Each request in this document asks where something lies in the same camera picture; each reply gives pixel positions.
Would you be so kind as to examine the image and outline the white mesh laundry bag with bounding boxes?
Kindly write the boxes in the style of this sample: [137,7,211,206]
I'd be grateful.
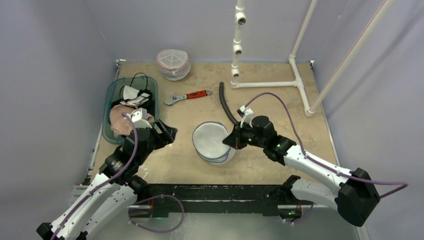
[191,121,236,165]

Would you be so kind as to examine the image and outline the pink lace bra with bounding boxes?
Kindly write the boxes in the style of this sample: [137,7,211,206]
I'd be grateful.
[109,104,137,137]

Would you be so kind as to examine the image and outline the white bra black straps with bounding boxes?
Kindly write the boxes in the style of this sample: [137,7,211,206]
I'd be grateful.
[118,84,154,108]

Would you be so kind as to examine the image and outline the pink trimmed mesh laundry bag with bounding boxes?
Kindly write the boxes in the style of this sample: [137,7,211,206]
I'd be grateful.
[156,49,191,82]

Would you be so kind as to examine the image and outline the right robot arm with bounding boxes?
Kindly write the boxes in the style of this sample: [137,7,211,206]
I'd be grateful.
[222,115,381,227]

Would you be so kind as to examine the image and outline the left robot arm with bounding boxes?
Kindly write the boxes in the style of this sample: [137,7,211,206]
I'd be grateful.
[36,119,178,240]

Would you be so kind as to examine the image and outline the black bra in bin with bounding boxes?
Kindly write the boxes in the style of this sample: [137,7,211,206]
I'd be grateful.
[111,72,153,110]

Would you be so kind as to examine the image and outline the teal plastic bin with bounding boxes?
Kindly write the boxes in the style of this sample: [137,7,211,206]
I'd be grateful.
[102,75,159,145]

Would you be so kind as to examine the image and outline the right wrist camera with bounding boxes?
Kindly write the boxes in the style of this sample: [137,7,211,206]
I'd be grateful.
[237,105,254,128]

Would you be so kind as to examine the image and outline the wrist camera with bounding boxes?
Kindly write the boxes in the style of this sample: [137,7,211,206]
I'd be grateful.
[237,105,254,128]
[130,108,155,129]

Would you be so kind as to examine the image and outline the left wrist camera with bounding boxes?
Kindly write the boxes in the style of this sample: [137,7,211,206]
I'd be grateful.
[130,108,155,129]

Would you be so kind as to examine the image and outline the red handled adjustable wrench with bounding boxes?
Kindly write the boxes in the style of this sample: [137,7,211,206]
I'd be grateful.
[164,89,213,106]

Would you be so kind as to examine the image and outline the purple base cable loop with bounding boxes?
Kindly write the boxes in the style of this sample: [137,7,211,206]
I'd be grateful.
[128,194,185,234]

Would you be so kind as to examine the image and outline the black corrugated hose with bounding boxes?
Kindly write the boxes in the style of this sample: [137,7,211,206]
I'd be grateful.
[218,82,239,126]

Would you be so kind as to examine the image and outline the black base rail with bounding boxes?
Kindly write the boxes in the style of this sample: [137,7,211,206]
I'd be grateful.
[117,175,302,218]

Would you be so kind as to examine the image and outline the white PVC pipe frame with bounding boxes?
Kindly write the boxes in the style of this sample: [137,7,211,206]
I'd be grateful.
[230,0,394,117]

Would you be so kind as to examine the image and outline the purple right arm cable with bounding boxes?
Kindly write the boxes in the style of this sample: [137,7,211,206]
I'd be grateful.
[244,92,409,200]

